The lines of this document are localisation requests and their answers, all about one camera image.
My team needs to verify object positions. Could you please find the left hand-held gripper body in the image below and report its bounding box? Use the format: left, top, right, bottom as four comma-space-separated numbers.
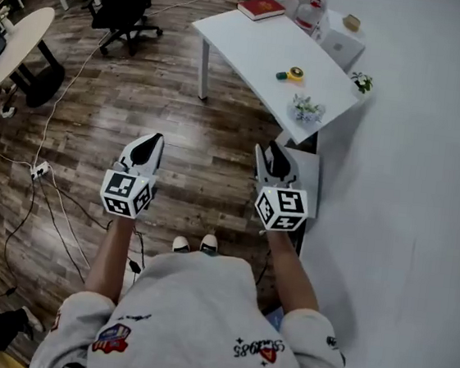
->
96, 155, 162, 221

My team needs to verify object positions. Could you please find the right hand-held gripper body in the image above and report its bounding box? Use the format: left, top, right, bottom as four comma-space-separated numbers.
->
248, 172, 312, 234

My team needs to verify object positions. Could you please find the yellow handheld fan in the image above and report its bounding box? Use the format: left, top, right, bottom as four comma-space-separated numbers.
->
275, 63, 306, 85

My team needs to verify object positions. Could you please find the person's right forearm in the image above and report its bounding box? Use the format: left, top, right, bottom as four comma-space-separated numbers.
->
258, 227, 328, 318

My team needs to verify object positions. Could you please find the person's left forearm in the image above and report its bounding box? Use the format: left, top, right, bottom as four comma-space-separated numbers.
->
83, 212, 136, 307

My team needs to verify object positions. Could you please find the white power strip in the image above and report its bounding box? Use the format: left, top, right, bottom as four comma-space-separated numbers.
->
29, 159, 51, 180

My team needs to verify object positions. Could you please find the person's left white shoe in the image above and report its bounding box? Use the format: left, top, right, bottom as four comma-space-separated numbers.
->
171, 234, 193, 255

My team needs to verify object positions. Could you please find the person's white shoe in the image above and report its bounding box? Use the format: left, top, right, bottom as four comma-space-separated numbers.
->
171, 234, 193, 255
199, 233, 220, 257

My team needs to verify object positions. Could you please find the person's right white shoe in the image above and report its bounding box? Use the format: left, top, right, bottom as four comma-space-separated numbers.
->
199, 233, 220, 257

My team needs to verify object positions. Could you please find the small green potted plant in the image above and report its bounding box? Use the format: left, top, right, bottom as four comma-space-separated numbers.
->
348, 70, 375, 95

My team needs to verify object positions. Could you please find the white box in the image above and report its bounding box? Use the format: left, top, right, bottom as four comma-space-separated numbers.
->
315, 8, 370, 74

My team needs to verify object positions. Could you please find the person's grey printed sweatshirt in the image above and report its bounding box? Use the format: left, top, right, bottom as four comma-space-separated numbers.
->
30, 234, 367, 368

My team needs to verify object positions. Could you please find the red hardcover book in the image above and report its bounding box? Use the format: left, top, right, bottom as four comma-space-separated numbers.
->
235, 0, 288, 25

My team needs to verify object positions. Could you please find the tan oval object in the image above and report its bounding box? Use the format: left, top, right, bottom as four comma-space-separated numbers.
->
341, 13, 362, 33

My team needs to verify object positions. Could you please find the round beige table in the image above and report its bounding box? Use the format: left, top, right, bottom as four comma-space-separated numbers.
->
0, 1, 74, 112

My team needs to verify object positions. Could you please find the long white cable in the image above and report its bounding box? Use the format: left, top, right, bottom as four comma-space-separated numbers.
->
31, 0, 224, 188

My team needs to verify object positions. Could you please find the black floor cable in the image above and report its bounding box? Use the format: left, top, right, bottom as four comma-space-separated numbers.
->
0, 174, 115, 314

